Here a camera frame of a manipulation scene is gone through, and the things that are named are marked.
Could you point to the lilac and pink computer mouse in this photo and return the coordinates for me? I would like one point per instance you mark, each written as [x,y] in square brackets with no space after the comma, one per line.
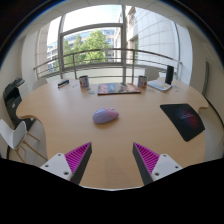
[105,115]

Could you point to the small teal card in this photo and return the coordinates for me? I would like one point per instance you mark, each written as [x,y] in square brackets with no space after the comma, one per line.
[91,92]

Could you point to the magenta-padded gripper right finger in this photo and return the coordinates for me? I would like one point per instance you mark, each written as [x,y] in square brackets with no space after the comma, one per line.
[148,159]

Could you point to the white chair with wooden legs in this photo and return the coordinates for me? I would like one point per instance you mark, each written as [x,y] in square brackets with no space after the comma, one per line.
[13,135]

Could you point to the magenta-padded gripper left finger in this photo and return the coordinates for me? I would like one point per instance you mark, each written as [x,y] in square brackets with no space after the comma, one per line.
[76,159]

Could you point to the black mouse pad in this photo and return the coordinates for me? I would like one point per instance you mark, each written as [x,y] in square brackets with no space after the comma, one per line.
[183,120]

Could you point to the black office printer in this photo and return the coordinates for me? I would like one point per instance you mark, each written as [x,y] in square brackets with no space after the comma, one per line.
[13,96]

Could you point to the red and blue magazine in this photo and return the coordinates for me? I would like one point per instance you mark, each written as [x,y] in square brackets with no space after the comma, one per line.
[118,88]

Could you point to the metal balcony railing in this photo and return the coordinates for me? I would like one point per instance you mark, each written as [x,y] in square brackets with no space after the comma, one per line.
[100,51]

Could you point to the black cylinder bottle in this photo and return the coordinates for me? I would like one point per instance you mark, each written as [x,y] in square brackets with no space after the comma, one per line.
[169,74]

